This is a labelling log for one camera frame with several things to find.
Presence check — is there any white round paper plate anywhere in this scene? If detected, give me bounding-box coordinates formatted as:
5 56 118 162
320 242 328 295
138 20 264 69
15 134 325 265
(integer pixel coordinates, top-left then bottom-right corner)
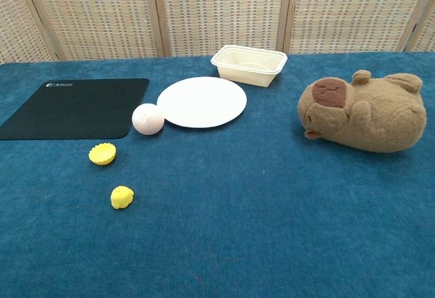
156 76 248 129

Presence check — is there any yellow scalloped round cup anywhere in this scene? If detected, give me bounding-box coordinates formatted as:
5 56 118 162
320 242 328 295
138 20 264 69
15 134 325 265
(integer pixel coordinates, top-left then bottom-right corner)
88 142 118 167

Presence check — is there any blue table cloth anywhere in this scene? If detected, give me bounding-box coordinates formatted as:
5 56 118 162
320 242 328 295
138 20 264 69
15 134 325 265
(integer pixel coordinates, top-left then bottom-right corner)
0 51 435 298

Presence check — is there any brown capybara plush toy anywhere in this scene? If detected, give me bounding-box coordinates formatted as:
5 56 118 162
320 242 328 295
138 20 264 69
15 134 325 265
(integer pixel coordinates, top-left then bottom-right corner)
298 69 428 153

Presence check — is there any woven wooden folding screen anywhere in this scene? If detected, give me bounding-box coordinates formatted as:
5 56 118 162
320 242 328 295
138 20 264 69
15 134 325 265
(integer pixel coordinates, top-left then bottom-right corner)
0 0 435 63

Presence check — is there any small yellow toy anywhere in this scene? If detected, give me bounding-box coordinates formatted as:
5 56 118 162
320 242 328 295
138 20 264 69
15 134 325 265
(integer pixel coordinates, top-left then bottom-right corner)
110 185 135 210

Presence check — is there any cream rectangular plastic container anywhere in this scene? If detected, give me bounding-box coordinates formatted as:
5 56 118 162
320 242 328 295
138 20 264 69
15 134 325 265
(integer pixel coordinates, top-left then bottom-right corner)
210 45 288 88

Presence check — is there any black mouse pad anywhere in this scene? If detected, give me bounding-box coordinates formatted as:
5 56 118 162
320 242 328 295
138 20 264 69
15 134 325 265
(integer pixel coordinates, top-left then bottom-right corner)
0 78 150 141

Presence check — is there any pale pink textured ball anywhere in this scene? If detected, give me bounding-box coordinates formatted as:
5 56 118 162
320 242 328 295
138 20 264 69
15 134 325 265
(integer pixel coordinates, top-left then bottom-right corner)
131 103 166 137

